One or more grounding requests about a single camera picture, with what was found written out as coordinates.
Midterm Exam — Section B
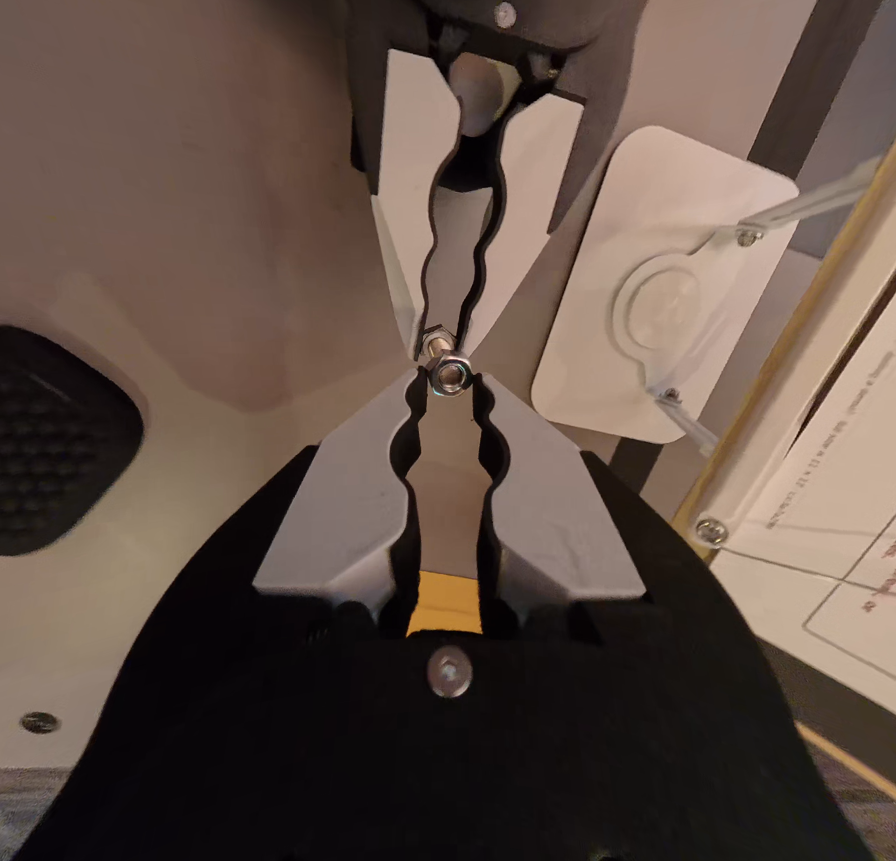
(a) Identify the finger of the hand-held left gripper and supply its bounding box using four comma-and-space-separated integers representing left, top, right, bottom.
370, 48, 463, 361
455, 101, 588, 358

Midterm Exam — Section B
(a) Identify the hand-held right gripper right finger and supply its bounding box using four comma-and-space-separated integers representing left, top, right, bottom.
468, 372, 645, 627

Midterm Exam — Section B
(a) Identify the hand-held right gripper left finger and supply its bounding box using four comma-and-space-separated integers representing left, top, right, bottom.
252, 370, 429, 627

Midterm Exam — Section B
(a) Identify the steel hex bolt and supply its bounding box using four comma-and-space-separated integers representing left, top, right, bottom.
422, 335, 474, 400

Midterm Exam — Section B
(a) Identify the yellow plastic bin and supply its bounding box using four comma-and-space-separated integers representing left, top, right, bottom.
405, 573, 484, 639

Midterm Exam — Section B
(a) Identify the wooden stand board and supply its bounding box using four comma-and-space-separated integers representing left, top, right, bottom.
672, 133, 896, 799

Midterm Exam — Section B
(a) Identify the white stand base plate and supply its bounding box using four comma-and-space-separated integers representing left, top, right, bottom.
531, 126, 801, 444

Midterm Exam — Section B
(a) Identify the thin metal wire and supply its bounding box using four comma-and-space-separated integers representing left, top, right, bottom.
721, 546, 896, 596

